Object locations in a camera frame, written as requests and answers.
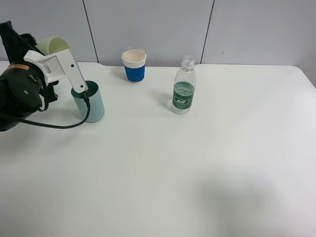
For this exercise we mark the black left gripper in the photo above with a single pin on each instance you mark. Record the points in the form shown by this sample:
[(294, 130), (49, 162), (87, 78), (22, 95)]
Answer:
[(16, 47)]

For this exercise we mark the pale green plastic cup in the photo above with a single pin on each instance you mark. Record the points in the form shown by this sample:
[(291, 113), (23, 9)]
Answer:
[(52, 45)]

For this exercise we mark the clear bottle green label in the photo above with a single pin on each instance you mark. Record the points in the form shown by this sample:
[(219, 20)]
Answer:
[(184, 86)]

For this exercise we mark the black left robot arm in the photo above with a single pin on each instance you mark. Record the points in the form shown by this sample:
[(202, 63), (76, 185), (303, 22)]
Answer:
[(22, 87)]

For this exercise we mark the teal plastic cup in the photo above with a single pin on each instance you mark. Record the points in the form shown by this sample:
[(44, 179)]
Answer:
[(97, 110)]

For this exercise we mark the blue sleeved paper cup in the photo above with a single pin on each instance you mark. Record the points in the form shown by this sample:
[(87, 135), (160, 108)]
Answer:
[(134, 61)]

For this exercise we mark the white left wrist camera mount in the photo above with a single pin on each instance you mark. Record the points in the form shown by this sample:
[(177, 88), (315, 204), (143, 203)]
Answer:
[(57, 66)]

